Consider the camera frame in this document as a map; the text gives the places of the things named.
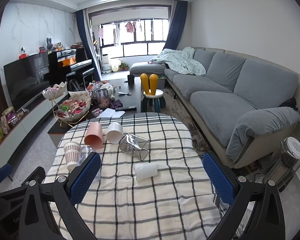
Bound snack packets on cabinet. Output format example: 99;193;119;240
0;107;25;143

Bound clear plastic cup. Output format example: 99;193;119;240
79;145;101;184

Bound white tape-wrapped paper cup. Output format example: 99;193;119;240
134;163;158;180

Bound light green blanket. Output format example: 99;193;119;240
151;47;206;76

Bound blue curtain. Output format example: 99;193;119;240
164;0;188;50
76;9;102;81

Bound white tv cabinet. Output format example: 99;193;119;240
0;95;65;168

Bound blue left curtain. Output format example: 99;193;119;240
76;9;102;81

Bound pink plastic cup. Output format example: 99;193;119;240
84;122;103;150

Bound dark coffee table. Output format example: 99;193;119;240
48;77;141;147

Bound black remote control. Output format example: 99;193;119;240
115;106;137;112

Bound patterned paper cup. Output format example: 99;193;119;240
63;141;82;172

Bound white paper sheet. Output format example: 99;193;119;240
98;108;125;118

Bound electric space heater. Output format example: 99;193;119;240
263;137;300;192

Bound blue right curtain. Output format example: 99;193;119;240
164;0;188;50

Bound grey sectional sofa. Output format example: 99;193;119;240
130;48;300;168

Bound black television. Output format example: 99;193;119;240
4;53;50;110

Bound yellow rabbit-ear child stool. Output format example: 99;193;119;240
140;73;166;113

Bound black upright piano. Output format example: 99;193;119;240
43;47;94;85

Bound white plastic cup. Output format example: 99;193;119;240
106;122;123;144

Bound two-tier shell snack tray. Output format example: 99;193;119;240
42;82;91;127

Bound black cup on table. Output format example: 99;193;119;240
127;74;135;86

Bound checked white tablecloth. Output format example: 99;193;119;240
43;112;237;240

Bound piano stool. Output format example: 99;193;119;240
66;68;95;92

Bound clear snack jar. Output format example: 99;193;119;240
95;88;109;110

